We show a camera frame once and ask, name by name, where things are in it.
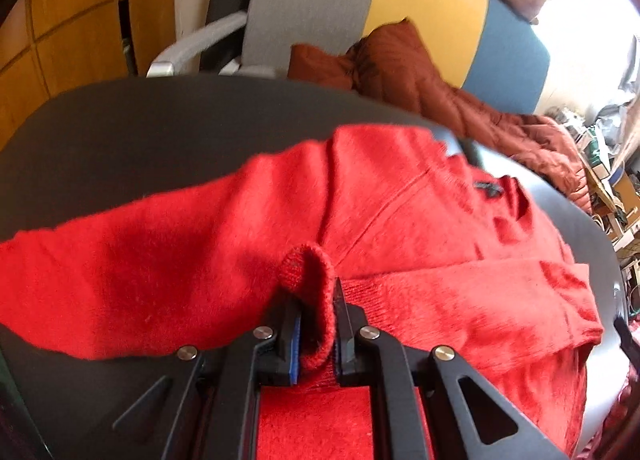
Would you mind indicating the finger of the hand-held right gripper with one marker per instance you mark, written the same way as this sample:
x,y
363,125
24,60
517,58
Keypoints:
x,y
623,335

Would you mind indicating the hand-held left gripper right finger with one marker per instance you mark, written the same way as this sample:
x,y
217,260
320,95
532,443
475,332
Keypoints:
x,y
345,335

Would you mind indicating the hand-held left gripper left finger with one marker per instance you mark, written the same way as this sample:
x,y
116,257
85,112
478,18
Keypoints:
x,y
295,355

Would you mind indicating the red knit sweater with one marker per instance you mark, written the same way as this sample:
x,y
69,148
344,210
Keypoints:
x,y
200,265

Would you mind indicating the cluttered wooden desk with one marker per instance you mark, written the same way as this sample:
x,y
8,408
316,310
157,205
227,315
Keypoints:
x,y
620,185

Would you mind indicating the grey plastic bag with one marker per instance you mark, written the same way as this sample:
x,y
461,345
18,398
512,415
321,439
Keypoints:
x,y
617,115

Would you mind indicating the rust quilted jacket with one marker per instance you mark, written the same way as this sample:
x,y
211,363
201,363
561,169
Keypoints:
x,y
400,75

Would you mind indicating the bright window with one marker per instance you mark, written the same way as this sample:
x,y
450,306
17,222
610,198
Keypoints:
x,y
590,15

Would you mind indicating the grey yellow blue sofa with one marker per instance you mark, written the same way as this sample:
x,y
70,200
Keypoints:
x,y
430,15

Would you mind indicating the wooden wardrobe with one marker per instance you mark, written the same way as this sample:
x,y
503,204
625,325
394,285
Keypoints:
x,y
75,30

